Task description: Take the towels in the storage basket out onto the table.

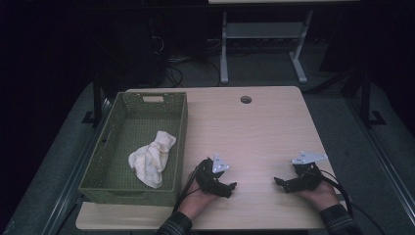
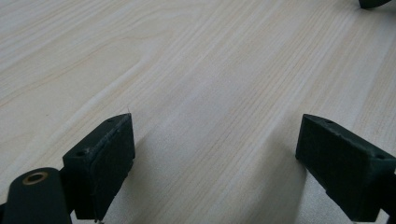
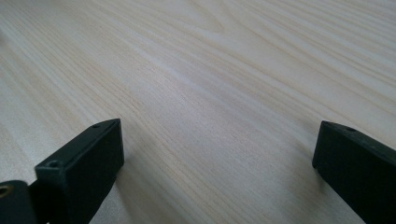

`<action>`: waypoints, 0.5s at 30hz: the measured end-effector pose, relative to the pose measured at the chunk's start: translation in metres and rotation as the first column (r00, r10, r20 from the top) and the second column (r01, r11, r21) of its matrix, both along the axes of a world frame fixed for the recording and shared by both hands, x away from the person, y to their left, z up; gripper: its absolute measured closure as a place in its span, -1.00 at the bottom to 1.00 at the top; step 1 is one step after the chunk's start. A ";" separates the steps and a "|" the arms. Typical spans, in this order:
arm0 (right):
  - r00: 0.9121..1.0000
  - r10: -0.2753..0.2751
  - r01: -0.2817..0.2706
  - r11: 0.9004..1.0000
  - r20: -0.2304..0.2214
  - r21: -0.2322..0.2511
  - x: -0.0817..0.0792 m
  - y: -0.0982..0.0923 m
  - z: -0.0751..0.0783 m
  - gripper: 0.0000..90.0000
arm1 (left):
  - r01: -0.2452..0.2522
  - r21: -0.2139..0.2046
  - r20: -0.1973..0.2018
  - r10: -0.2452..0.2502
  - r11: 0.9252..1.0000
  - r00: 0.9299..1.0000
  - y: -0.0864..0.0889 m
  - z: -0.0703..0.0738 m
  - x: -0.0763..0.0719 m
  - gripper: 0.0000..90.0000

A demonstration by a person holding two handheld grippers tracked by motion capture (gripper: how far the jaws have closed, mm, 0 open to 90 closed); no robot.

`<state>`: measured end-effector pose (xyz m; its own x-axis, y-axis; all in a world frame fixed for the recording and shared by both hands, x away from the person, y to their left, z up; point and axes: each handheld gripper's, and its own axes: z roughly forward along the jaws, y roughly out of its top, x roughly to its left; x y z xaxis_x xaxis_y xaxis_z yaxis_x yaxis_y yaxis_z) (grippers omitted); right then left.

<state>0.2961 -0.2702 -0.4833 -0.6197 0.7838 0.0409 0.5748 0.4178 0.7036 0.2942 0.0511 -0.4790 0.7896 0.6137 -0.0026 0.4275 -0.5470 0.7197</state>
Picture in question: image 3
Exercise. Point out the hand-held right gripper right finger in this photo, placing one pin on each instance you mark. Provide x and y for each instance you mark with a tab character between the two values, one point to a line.
358	168

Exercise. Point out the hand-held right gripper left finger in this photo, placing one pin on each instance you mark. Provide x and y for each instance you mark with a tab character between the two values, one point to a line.
84	168

